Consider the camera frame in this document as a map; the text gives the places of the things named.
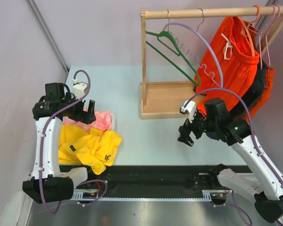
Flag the yellow shorts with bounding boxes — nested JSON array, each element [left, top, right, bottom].
[[58, 125, 122, 175]]

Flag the wooden clothes rack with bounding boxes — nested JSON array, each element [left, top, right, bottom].
[[140, 6, 283, 120]]

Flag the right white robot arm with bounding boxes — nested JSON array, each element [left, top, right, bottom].
[[178, 98, 283, 223]]

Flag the orange shorts rear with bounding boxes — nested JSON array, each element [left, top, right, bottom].
[[250, 66, 275, 118]]

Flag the green hanger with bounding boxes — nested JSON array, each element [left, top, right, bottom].
[[145, 9, 201, 87]]

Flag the pink garment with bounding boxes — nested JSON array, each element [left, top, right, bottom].
[[63, 110, 115, 133]]

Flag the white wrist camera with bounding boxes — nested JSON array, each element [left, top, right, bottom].
[[179, 100, 197, 123], [72, 79, 88, 99]]

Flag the purple cable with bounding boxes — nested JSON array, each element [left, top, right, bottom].
[[185, 88, 283, 226], [39, 70, 108, 215]]

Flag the white slotted cable duct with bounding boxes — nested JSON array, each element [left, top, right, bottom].
[[69, 189, 230, 203]]

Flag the lavender hanger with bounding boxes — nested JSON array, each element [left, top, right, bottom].
[[165, 8, 225, 89]]

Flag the black shorts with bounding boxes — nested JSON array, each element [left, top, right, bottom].
[[230, 61, 266, 117]]

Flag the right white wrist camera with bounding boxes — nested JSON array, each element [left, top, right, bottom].
[[179, 100, 197, 123]]

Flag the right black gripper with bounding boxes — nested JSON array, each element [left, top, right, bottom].
[[177, 108, 218, 146]]

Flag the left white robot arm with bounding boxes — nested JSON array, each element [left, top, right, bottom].
[[22, 81, 96, 203]]

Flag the orange shorts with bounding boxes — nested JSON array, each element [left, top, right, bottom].
[[196, 17, 259, 114], [250, 66, 275, 118]]

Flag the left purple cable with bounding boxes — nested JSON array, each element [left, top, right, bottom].
[[39, 70, 108, 215]]

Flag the orange shorts front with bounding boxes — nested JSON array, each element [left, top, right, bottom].
[[196, 17, 259, 114]]

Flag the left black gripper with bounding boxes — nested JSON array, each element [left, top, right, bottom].
[[63, 92, 95, 124]]

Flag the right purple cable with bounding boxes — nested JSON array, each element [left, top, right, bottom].
[[185, 88, 283, 226]]

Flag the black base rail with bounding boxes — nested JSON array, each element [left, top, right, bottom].
[[58, 164, 258, 198]]

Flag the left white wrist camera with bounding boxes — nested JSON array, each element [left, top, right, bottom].
[[72, 79, 88, 99]]

